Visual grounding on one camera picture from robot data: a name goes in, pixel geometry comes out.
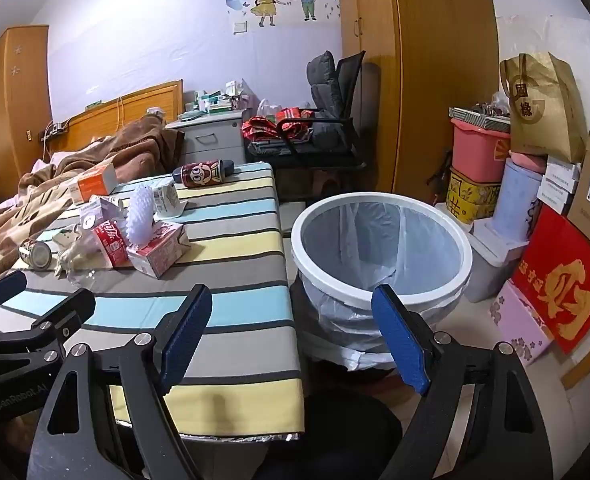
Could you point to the clear plastic bin liner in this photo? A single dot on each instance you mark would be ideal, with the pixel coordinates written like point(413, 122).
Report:
point(370, 245)

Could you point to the wooden wardrobe with flower marks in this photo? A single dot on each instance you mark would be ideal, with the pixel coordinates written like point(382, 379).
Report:
point(10, 100)

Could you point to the small white box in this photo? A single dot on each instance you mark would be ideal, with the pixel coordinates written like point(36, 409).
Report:
point(557, 185)
point(565, 167)
point(552, 202)

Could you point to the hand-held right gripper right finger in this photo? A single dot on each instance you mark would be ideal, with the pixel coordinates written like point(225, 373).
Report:
point(400, 342)

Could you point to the power strip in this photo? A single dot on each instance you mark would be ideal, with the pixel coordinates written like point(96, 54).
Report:
point(55, 129)

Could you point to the silver tin can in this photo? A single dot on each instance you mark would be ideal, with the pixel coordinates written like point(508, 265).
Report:
point(35, 255)

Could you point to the black office chair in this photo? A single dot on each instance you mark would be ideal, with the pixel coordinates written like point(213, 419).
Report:
point(347, 90)

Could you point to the dark blue glasses case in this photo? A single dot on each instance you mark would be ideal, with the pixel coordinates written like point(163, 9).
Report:
point(227, 167)

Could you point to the white round trash bin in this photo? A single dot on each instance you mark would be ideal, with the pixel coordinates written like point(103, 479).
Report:
point(335, 292)

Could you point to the orange and white cardboard box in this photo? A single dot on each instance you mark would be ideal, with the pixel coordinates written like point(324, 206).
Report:
point(97, 177)

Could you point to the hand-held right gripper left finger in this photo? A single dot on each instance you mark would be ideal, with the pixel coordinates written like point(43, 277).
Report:
point(187, 332)

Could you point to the red cartoon drink can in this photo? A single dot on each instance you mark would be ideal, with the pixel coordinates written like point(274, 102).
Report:
point(197, 172)

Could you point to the grey folding seat cushion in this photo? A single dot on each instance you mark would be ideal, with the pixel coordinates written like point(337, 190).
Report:
point(322, 75)

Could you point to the white bubble wrap piece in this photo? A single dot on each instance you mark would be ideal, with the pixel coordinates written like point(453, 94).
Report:
point(139, 212)

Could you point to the gold paper gift bag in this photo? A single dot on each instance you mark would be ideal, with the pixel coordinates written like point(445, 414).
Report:
point(545, 110)

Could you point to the pale blue cylinder tin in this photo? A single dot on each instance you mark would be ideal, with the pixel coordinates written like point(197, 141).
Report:
point(515, 200)

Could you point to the tall wooden wardrobe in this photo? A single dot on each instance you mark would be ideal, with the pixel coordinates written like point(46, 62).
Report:
point(425, 85)

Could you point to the pink plastic lid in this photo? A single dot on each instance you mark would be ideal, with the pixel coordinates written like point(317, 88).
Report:
point(527, 160)

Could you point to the striped flat gift box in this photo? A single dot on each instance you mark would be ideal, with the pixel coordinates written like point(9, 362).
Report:
point(475, 117)

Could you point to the pile of small boxes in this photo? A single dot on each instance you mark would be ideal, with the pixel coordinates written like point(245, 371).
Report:
point(215, 100)

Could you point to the clear plastic bottle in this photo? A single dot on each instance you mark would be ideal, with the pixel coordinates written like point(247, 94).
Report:
point(75, 255)

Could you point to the clear storage bin white lid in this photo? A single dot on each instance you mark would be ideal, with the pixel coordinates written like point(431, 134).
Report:
point(490, 270)

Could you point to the yellow patterned tin box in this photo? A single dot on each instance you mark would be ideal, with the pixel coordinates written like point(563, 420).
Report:
point(470, 195)

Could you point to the pink and white carton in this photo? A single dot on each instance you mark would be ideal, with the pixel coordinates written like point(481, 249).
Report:
point(157, 255)

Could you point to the red milk carton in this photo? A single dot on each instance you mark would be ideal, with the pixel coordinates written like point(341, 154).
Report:
point(110, 242)

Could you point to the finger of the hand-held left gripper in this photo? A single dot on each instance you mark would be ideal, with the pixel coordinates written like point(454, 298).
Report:
point(2, 285)
point(70, 310)

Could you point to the white plastic bag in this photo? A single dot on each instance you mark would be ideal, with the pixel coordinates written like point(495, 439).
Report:
point(267, 109)

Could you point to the pink plastic storage box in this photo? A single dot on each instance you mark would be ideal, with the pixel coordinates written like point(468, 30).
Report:
point(477, 152)

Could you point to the red gift box gold print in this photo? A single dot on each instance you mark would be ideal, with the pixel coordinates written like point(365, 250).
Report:
point(560, 280)

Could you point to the grey bedside drawer cabinet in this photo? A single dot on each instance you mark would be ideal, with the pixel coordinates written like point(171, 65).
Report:
point(210, 135)

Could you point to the white wall switch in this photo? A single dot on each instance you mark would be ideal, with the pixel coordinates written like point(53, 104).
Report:
point(240, 27)

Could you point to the pink floral box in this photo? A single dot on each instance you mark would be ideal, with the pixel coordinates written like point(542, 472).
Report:
point(520, 325)

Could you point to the striped tablecloth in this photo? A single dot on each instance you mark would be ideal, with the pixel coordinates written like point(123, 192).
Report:
point(235, 240)

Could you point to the wooden headboard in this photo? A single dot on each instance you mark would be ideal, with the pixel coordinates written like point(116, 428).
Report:
point(125, 110)

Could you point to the brown blanket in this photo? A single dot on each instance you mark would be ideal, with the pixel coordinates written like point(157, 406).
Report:
point(75, 160)

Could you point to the red plaid clothing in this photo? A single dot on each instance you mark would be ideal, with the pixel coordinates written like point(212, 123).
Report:
point(275, 127)

